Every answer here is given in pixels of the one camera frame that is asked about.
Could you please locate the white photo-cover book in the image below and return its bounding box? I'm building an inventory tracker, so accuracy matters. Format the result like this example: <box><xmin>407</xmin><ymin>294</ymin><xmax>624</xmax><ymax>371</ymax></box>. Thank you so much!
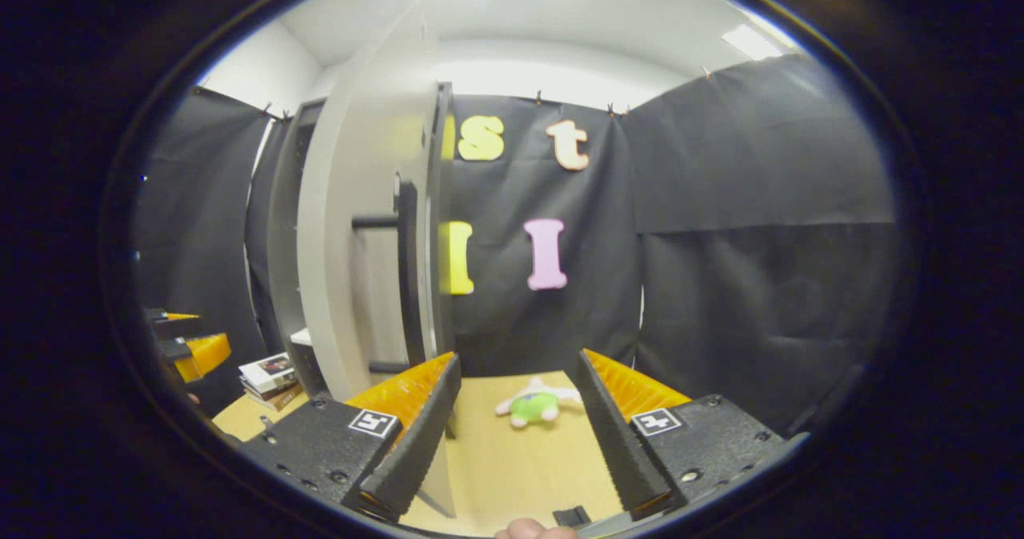
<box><xmin>238</xmin><ymin>352</ymin><xmax>297</xmax><ymax>394</ymax></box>

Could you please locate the dark book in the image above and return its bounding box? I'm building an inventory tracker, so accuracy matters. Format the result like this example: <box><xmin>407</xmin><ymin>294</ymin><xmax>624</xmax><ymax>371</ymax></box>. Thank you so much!
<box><xmin>242</xmin><ymin>385</ymin><xmax>305</xmax><ymax>412</ymax></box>

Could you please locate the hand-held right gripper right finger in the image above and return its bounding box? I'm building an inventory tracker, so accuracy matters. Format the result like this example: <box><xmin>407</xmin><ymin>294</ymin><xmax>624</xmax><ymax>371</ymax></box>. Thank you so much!
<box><xmin>576</xmin><ymin>348</ymin><xmax>803</xmax><ymax>522</ymax></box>

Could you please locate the green and pink plush toy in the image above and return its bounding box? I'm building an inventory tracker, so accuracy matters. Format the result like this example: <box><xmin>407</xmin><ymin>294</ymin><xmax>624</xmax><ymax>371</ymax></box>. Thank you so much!
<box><xmin>494</xmin><ymin>377</ymin><xmax>584</xmax><ymax>430</ymax></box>

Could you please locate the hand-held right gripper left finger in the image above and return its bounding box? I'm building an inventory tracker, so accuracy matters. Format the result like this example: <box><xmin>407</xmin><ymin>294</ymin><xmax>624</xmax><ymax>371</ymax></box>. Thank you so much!
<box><xmin>240</xmin><ymin>352</ymin><xmax>463</xmax><ymax>524</ymax></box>

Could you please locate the beige cabinet door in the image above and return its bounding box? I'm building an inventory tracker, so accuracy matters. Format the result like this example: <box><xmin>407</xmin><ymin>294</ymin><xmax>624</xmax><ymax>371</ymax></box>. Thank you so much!
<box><xmin>296</xmin><ymin>0</ymin><xmax>458</xmax><ymax>520</ymax></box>

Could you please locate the dark grey cabinet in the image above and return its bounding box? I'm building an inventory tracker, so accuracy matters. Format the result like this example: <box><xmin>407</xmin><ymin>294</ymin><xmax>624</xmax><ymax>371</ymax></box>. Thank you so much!
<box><xmin>266</xmin><ymin>98</ymin><xmax>330</xmax><ymax>400</ymax></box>

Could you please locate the black backdrop cloth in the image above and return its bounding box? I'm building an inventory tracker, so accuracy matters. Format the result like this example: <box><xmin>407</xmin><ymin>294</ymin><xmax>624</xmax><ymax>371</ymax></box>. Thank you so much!
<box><xmin>132</xmin><ymin>51</ymin><xmax>898</xmax><ymax>437</ymax></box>

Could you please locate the narrow ceiling light panel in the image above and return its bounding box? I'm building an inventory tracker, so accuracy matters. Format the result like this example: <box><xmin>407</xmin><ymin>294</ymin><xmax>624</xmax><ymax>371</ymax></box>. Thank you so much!
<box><xmin>720</xmin><ymin>24</ymin><xmax>786</xmax><ymax>62</ymax></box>

